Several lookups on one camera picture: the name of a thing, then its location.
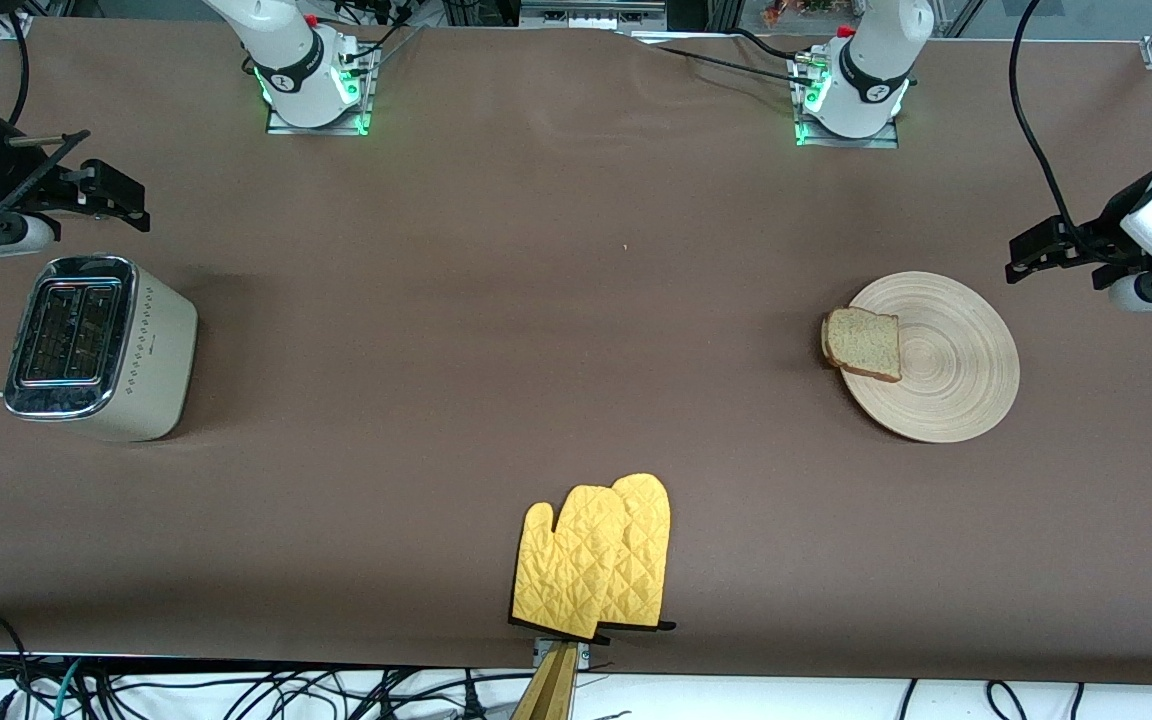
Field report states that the black cable to base plate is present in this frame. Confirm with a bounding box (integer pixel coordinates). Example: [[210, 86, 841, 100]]
[[616, 28, 817, 86]]

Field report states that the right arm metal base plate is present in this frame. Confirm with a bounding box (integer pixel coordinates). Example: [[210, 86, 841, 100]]
[[264, 40, 379, 137]]

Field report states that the yellow quilted oven mitt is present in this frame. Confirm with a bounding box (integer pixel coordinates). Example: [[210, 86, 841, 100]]
[[601, 473, 677, 633], [509, 485, 629, 641]]

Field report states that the cream and chrome toaster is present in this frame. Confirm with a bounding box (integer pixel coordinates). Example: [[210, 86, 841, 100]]
[[3, 254, 199, 443]]

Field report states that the slice of brown bread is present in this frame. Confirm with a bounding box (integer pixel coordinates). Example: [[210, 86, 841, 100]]
[[821, 307, 903, 384]]

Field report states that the teal cable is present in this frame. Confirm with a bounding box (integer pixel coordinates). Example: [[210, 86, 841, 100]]
[[54, 658, 85, 720]]

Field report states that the round wooden plate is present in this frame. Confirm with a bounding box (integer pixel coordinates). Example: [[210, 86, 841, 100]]
[[841, 271, 1021, 444]]

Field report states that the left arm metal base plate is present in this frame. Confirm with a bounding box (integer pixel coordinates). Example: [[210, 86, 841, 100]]
[[794, 55, 902, 149]]

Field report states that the small metal bracket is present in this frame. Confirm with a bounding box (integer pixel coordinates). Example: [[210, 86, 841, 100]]
[[533, 636, 592, 671]]

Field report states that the brown table cover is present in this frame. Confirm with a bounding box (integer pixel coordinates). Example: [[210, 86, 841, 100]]
[[0, 15, 1152, 686]]

